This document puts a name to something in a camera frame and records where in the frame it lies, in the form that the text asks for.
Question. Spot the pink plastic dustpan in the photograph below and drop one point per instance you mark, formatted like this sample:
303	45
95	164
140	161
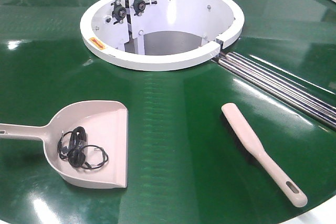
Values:
106	126

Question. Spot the pink hand brush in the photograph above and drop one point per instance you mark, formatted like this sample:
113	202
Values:
253	146

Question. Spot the orange arrow sticker front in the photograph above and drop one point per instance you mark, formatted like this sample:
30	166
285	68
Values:
100	45

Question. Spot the right black bearing block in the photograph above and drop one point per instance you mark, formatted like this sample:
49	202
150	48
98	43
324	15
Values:
139	6

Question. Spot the black bearing block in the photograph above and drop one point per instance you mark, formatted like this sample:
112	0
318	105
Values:
119	12
139	6

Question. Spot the left black bearing block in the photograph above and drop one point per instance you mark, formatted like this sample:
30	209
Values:
119	12

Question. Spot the right steel roller set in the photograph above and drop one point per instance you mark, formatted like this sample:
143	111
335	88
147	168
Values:
286	90

